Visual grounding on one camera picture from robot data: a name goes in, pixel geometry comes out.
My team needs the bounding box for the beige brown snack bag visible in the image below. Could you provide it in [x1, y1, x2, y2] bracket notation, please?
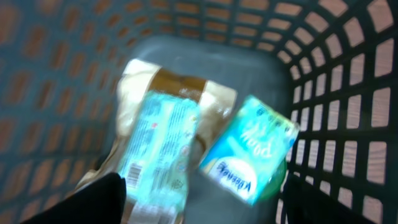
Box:
[74, 58, 239, 224]

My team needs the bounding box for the dark grey plastic basket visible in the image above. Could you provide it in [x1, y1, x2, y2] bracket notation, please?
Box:
[1, 0, 397, 223]

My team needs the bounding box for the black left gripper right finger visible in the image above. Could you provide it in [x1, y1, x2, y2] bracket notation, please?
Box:
[283, 174, 374, 224]

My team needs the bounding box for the teal wet wipes pack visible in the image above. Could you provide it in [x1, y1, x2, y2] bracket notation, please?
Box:
[118, 91, 200, 212]

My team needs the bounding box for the teal tissue pack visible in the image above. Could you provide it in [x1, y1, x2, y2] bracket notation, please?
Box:
[198, 95, 300, 205]

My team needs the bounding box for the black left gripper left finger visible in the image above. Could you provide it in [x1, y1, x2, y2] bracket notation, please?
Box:
[22, 173, 126, 224]

